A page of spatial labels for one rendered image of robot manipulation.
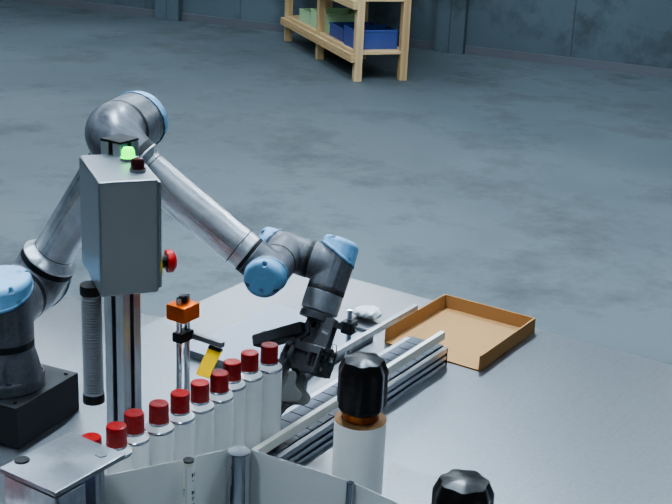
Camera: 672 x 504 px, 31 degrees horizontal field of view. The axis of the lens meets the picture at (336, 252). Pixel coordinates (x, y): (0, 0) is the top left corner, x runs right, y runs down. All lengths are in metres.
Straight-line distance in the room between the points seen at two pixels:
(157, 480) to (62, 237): 0.73
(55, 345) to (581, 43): 9.32
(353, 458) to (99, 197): 0.60
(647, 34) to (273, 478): 9.95
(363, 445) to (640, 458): 0.72
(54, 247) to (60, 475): 0.86
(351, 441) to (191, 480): 0.28
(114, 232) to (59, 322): 1.16
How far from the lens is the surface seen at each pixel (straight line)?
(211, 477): 1.95
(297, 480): 1.91
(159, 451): 2.05
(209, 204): 2.23
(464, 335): 3.00
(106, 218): 1.89
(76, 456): 1.77
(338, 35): 10.94
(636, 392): 2.82
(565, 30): 11.80
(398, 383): 2.63
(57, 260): 2.50
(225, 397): 2.15
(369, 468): 2.04
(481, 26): 12.04
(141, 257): 1.92
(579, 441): 2.56
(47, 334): 2.97
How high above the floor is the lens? 1.99
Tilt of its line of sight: 19 degrees down
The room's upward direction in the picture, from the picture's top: 3 degrees clockwise
